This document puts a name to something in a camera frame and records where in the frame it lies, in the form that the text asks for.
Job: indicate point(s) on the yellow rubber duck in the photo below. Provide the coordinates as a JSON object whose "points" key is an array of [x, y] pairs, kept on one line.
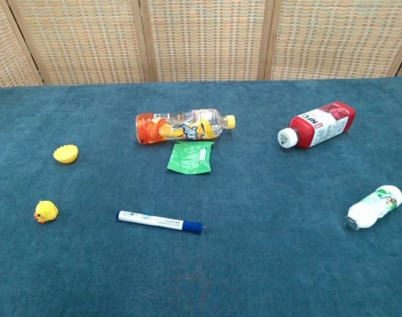
{"points": [[46, 211]]}

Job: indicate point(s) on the yellow small object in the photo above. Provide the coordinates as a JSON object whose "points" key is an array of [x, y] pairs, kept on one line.
{"points": [[65, 154]]}

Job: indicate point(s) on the green foil snack packet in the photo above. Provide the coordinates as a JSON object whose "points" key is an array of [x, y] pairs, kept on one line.
{"points": [[187, 160]]}

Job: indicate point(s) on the clear bottle with orange label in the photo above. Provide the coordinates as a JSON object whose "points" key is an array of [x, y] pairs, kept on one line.
{"points": [[174, 128]]}

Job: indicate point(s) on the white marker with blue cap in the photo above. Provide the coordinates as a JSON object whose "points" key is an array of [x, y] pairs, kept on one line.
{"points": [[151, 220]]}

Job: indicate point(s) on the blue felt table cloth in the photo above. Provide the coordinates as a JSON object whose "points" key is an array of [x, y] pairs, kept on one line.
{"points": [[240, 257]]}

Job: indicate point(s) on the woven rattan folding screen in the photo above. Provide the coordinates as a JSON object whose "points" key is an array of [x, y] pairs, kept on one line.
{"points": [[204, 39]]}

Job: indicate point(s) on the red juice bottle white cap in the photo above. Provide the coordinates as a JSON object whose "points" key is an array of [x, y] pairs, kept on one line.
{"points": [[323, 127]]}

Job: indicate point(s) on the small white yogurt bottle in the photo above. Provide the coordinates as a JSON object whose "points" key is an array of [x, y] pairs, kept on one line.
{"points": [[369, 209]]}

